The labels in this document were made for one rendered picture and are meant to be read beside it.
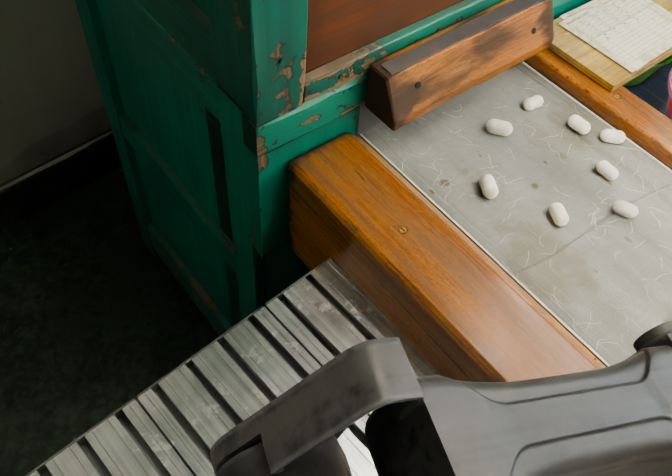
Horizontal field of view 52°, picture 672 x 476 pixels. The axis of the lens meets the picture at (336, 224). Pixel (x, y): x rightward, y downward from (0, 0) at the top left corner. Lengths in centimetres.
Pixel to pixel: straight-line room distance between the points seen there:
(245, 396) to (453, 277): 26
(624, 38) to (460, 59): 31
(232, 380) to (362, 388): 51
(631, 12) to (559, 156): 32
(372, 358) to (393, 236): 50
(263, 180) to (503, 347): 35
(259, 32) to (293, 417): 46
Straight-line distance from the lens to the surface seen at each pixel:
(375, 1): 81
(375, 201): 81
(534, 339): 75
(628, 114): 102
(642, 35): 115
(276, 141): 82
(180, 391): 79
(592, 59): 107
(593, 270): 86
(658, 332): 46
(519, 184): 91
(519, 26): 97
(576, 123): 99
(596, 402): 36
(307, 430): 31
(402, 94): 84
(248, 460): 33
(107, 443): 79
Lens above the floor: 139
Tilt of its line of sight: 53 degrees down
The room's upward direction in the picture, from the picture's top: 6 degrees clockwise
